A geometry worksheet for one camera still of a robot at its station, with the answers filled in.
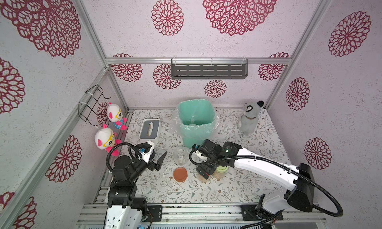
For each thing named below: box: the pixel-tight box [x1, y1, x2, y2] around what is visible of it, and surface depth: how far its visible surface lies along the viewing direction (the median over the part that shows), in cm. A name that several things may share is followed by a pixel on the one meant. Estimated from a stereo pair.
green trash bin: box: [178, 99, 216, 149], surface depth 87 cm
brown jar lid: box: [173, 166, 189, 183], surface depth 89 cm
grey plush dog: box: [237, 100, 265, 136], surface depth 102 cm
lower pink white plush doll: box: [94, 123, 122, 157], surface depth 83 cm
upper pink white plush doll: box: [106, 102, 128, 131], surface depth 96 cm
